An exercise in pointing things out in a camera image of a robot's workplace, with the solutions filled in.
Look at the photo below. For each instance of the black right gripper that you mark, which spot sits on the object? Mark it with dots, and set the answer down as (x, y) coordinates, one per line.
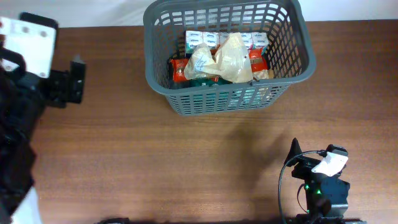
(305, 164)

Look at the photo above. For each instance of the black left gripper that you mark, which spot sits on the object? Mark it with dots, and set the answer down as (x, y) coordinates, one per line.
(58, 95)

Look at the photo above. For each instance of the tan packet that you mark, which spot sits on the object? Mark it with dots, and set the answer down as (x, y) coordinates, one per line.
(233, 49)

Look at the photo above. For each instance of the spaghetti pasta packet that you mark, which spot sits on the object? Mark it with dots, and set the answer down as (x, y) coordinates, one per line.
(178, 70)

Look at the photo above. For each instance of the green Nescafe coffee bag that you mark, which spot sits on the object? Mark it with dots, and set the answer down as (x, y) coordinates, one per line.
(214, 81)

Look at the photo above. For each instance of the colourful tissue multipack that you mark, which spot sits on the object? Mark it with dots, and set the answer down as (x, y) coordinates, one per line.
(252, 40)

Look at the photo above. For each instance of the mint green wipes packet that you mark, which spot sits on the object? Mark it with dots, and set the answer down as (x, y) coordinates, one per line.
(243, 97)

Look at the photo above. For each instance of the white brown snack packet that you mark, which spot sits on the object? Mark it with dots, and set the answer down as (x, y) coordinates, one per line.
(263, 74)

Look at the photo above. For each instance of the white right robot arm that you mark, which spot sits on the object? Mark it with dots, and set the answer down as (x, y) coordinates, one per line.
(326, 194)

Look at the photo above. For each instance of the dark grey plastic basket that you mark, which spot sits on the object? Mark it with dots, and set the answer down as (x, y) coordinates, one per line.
(289, 53)

